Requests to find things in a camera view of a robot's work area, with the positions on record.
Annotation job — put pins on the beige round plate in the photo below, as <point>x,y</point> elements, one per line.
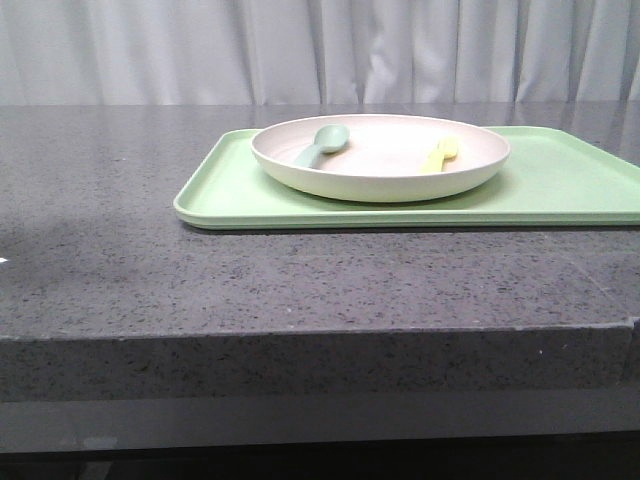
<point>382,159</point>

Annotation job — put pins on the yellow plastic fork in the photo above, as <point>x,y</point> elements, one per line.
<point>446,149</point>

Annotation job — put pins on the mint green plastic spoon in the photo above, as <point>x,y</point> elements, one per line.
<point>328,140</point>

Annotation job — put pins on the light green tray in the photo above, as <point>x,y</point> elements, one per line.
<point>550,178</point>

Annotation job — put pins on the white pleated curtain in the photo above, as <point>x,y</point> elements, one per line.
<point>317,52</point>

